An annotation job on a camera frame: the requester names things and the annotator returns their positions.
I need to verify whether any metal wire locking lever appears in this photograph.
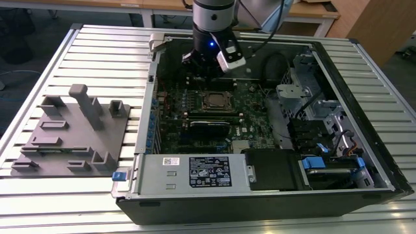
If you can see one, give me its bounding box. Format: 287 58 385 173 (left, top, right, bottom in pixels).
193 77 205 95

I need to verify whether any silver-topped CPU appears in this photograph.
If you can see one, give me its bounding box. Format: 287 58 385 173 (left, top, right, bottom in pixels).
208 94 229 108

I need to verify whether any metal socket cover frame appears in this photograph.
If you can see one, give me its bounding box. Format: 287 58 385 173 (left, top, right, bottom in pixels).
203 92 235 111

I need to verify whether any CPU socket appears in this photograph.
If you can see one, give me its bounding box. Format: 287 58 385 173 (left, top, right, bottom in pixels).
200 90 237 113

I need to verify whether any black RAM slot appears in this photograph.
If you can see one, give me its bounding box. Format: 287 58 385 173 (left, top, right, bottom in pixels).
187 109 244 117

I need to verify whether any green motherboard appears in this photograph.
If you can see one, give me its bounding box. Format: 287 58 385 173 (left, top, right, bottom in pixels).
155 80 288 156

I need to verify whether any black graphics card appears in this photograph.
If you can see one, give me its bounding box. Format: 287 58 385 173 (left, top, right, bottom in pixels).
188 119 232 144

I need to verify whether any silver finned heat sink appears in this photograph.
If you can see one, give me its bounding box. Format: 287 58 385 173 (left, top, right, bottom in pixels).
232 139 255 150

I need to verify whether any silver drive cage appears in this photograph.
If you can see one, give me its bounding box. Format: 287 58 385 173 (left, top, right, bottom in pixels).
292 55 367 156

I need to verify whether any wooden cabinet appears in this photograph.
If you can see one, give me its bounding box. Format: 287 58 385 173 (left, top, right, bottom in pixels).
327 0 416 69

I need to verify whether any silver power supply unit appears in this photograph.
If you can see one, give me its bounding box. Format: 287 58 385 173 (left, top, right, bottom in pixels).
128 153 257 195

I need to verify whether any grey parts rack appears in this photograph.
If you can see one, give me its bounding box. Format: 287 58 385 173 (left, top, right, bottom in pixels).
9 84 132 177

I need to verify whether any black fan shroud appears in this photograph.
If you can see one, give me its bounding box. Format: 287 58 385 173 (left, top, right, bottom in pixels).
243 148 312 192

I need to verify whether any black office chair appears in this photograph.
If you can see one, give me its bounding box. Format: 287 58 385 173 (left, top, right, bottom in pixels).
0 7 36 65

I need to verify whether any green RAM stick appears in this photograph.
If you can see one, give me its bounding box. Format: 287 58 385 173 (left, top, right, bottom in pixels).
37 148 75 155

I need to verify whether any black PC case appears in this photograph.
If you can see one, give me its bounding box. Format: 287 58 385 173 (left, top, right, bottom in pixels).
115 33 416 226

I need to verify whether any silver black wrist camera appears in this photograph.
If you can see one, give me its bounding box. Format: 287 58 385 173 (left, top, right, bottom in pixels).
216 40 247 74

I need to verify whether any silver metal bracket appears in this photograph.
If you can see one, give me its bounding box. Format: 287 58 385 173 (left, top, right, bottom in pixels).
276 84 309 98

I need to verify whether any wooden desk white frame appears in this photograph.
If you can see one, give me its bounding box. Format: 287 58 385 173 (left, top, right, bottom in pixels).
151 0 341 38
0 0 153 29

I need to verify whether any black drive cable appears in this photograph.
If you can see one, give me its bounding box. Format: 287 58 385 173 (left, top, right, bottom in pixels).
333 129 356 156

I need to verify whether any blue disk carrier handle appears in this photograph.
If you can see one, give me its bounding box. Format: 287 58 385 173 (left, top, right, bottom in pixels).
300 157 327 169

